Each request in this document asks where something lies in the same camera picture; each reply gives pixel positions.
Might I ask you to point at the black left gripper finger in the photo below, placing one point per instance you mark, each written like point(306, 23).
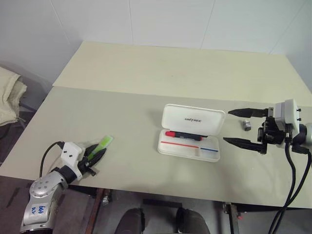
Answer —
point(91, 148)
point(99, 156)

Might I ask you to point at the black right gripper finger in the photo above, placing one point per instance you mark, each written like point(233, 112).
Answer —
point(243, 142)
point(246, 112)

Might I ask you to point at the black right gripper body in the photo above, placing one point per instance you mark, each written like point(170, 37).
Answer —
point(271, 131)

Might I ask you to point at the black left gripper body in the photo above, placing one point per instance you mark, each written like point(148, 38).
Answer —
point(87, 165)

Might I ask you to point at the green highlighter marker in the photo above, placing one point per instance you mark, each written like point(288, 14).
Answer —
point(102, 143)

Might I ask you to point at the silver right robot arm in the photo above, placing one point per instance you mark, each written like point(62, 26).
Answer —
point(306, 132)

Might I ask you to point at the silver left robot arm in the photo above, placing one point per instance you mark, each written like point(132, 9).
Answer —
point(40, 190)

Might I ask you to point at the white open pencil case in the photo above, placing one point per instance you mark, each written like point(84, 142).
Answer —
point(192, 131)

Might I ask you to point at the red and black marker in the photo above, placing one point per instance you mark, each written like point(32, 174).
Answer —
point(182, 135)

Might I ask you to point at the rusty metal table leg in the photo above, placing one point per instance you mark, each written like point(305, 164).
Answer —
point(97, 209)

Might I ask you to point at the dark rounded shape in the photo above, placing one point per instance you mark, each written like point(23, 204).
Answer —
point(131, 220)
point(192, 220)

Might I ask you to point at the black table crossbar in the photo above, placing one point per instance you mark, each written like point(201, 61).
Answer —
point(162, 202)

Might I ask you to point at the beige folded cloth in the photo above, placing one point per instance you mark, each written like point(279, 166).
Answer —
point(11, 97)

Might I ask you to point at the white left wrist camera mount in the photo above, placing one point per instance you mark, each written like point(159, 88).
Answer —
point(70, 153)

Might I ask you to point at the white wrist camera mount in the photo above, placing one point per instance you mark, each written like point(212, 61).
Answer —
point(291, 113)
point(70, 153)

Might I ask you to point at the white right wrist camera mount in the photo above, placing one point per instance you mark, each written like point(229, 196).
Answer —
point(291, 113)

